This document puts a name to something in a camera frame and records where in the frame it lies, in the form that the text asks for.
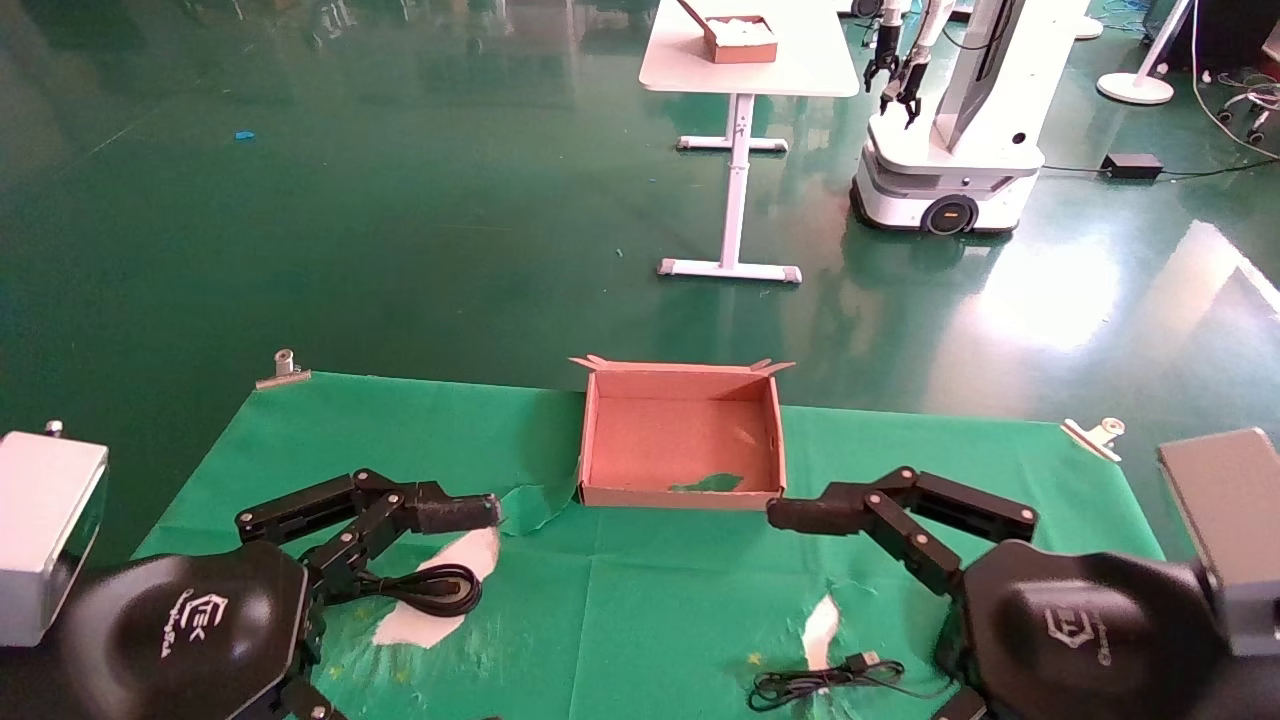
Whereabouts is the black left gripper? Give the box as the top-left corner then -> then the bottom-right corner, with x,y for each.
55,540 -> 346,720

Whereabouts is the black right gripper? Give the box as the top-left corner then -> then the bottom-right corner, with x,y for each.
767,466 -> 1241,720

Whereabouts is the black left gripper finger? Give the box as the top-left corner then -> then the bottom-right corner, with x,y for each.
237,468 -> 501,604

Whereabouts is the thin black USB cable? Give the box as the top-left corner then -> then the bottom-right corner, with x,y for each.
748,651 -> 956,713

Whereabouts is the thick black cable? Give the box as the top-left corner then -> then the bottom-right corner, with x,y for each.
352,563 -> 484,618

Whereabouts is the white robot arm black gripper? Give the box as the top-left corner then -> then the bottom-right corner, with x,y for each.
880,0 -> 953,129
864,0 -> 903,94

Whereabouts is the open brown cardboard box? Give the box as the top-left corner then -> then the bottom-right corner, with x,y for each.
568,354 -> 796,512

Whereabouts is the small brown cardboard box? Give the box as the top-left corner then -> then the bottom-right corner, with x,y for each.
678,0 -> 779,65

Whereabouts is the silver binder clip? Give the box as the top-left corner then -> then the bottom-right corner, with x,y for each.
254,348 -> 312,390
1060,416 -> 1127,463

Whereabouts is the green table cloth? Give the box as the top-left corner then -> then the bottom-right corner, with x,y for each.
130,372 -> 1166,720

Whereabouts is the white wheeled robot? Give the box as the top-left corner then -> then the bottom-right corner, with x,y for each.
850,0 -> 1091,237

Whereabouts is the black power adapter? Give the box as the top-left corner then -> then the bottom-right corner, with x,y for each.
1100,153 -> 1165,182

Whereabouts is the white crumpled packing material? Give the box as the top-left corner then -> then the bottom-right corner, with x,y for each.
706,16 -> 777,45

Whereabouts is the white floor stand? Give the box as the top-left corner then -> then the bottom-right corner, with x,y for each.
1096,0 -> 1196,106

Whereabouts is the office chair wheel base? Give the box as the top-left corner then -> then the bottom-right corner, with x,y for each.
1217,85 -> 1280,147

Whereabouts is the dark cabinet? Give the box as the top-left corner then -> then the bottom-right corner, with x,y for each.
1140,0 -> 1280,71

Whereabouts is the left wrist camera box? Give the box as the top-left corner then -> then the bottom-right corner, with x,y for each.
0,420 -> 109,649

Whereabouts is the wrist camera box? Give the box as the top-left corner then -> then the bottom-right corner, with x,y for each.
1158,428 -> 1280,658
0,420 -> 109,649

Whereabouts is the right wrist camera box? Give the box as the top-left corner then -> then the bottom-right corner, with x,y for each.
1158,428 -> 1280,658

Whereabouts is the black floor cable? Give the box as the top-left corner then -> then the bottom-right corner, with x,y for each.
1040,155 -> 1280,182

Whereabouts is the white pedestal table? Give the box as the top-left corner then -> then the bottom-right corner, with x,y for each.
639,0 -> 861,285

